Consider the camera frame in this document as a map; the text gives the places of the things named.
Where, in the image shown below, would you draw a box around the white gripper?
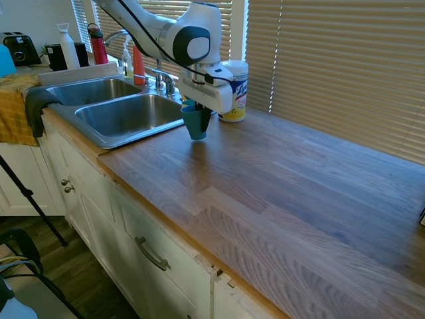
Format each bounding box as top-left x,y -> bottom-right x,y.
179,67 -> 234,133

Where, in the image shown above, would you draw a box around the blue mug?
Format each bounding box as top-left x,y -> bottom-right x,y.
180,104 -> 211,141

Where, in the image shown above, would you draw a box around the stainless steel double sink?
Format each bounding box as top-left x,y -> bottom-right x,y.
44,77 -> 187,150

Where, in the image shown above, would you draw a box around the Lysol wipes canister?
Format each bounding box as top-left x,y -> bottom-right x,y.
217,59 -> 250,124

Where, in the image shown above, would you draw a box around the chrome faucet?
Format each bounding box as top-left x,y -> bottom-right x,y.
102,29 -> 177,98

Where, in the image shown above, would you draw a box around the orange bottle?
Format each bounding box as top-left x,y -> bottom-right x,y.
131,44 -> 147,86

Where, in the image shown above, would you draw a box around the clear soap bottle yellow liquid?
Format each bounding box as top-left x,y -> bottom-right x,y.
120,34 -> 135,80

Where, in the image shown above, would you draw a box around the beige window blind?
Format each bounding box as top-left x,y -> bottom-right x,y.
71,0 -> 94,54
94,0 -> 234,84
246,0 -> 425,166

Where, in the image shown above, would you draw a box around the red water bottle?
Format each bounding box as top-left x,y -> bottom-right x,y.
86,23 -> 110,66

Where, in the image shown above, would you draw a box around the white kitchen cabinet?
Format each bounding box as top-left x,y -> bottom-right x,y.
0,112 -> 258,319

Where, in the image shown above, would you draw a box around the white water bottle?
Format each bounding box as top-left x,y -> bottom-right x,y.
56,22 -> 81,70

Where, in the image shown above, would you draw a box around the black kitchen appliance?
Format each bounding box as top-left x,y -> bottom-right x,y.
45,42 -> 90,72

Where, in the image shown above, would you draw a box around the grey cloth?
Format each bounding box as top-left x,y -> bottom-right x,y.
25,86 -> 64,139

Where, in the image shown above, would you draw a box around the yellow patterned cloth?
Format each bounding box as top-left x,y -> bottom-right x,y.
0,73 -> 43,148

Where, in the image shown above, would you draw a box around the black toaster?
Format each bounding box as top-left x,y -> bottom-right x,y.
2,31 -> 43,66

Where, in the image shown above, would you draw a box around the black tripod leg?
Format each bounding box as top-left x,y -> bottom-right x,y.
0,154 -> 69,248

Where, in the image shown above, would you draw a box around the light blue plastic object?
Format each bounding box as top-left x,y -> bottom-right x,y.
0,44 -> 18,78

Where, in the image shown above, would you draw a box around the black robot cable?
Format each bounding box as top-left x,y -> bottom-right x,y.
116,0 -> 234,84

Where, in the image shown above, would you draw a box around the white window frame post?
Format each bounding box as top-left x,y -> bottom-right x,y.
230,0 -> 250,62

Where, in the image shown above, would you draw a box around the metal drawer handle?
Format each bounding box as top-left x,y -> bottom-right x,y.
133,236 -> 172,272

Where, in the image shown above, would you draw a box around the black cart frame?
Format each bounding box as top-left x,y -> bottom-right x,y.
0,228 -> 84,319

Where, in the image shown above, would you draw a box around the yellow and green cables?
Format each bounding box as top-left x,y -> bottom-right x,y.
0,255 -> 38,272

